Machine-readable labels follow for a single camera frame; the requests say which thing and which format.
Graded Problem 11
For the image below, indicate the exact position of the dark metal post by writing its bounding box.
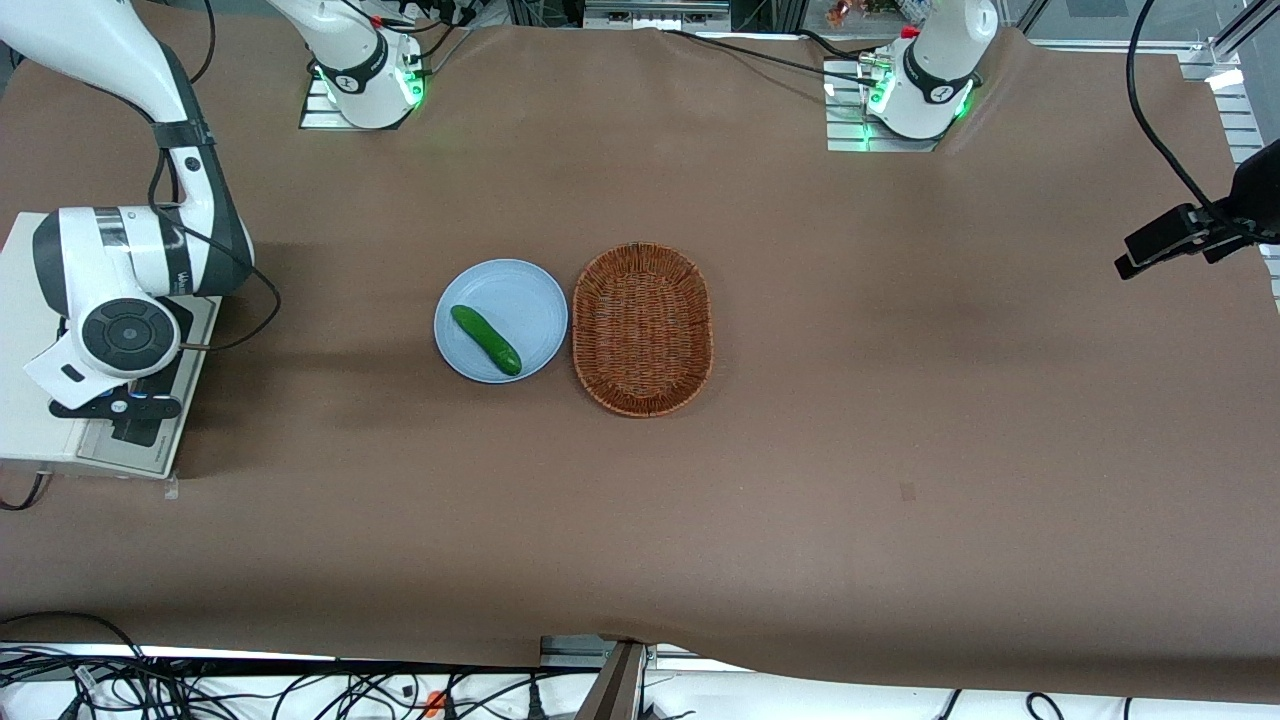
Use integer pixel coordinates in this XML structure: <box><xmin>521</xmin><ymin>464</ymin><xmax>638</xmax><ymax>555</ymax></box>
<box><xmin>575</xmin><ymin>640</ymin><xmax>649</xmax><ymax>720</ymax></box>

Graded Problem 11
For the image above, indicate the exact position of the light blue plate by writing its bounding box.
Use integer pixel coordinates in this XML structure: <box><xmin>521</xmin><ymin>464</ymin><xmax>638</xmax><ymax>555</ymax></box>
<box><xmin>433</xmin><ymin>258</ymin><xmax>569</xmax><ymax>385</ymax></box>

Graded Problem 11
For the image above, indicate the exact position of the brown wicker basket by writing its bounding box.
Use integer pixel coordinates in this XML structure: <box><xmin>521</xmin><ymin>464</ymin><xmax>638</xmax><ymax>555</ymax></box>
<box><xmin>571</xmin><ymin>241</ymin><xmax>714</xmax><ymax>419</ymax></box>

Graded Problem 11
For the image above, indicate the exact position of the black floor cable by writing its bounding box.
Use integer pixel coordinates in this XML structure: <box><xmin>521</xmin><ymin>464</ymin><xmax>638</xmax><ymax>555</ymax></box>
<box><xmin>0</xmin><ymin>610</ymin><xmax>147</xmax><ymax>661</ymax></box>

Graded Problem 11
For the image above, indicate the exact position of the aluminium table bracket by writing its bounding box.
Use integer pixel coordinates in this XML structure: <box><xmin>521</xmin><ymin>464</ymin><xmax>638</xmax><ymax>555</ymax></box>
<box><xmin>540</xmin><ymin>635</ymin><xmax>721</xmax><ymax>669</ymax></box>

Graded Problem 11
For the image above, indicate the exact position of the aluminium frame rail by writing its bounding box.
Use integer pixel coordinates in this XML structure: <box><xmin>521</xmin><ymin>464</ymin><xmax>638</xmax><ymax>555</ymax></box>
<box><xmin>1180</xmin><ymin>0</ymin><xmax>1280</xmax><ymax>301</ymax></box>

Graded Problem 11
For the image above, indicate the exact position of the green cucumber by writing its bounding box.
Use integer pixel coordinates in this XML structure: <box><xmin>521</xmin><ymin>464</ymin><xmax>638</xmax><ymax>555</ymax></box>
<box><xmin>450</xmin><ymin>304</ymin><xmax>523</xmax><ymax>378</ymax></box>

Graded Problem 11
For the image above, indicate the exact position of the black oven power cable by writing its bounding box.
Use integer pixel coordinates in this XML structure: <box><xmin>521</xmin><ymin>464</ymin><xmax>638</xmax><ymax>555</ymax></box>
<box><xmin>0</xmin><ymin>471</ymin><xmax>49</xmax><ymax>512</ymax></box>

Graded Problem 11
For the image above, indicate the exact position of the white toaster oven body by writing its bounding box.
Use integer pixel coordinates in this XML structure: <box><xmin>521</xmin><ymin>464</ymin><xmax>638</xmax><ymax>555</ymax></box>
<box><xmin>0</xmin><ymin>212</ymin><xmax>223</xmax><ymax>481</ymax></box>

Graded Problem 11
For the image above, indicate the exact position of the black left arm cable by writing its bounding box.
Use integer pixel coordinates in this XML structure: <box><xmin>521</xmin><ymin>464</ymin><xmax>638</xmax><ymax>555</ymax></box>
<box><xmin>1126</xmin><ymin>0</ymin><xmax>1236</xmax><ymax>218</ymax></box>

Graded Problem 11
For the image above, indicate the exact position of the brown table cloth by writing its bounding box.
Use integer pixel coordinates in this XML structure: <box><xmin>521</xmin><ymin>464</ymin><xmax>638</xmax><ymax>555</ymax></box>
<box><xmin>0</xmin><ymin>0</ymin><xmax>1280</xmax><ymax>701</ymax></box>

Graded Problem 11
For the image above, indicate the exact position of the black cable across cloth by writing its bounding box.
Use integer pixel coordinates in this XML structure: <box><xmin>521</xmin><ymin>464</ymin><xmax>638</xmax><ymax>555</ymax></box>
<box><xmin>660</xmin><ymin>28</ymin><xmax>883</xmax><ymax>86</ymax></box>

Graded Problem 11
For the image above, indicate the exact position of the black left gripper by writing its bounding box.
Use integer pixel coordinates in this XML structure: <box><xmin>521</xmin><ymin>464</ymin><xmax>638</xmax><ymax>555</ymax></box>
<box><xmin>1114</xmin><ymin>140</ymin><xmax>1280</xmax><ymax>282</ymax></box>

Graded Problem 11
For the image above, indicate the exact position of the oven door with handle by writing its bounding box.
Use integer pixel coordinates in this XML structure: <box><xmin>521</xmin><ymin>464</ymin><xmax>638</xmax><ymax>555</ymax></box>
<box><xmin>78</xmin><ymin>295</ymin><xmax>221</xmax><ymax>479</ymax></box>

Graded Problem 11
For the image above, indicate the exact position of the grey metal bar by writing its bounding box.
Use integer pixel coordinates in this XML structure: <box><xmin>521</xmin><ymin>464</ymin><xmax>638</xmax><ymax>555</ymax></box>
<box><xmin>585</xmin><ymin>0</ymin><xmax>731</xmax><ymax>31</ymax></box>

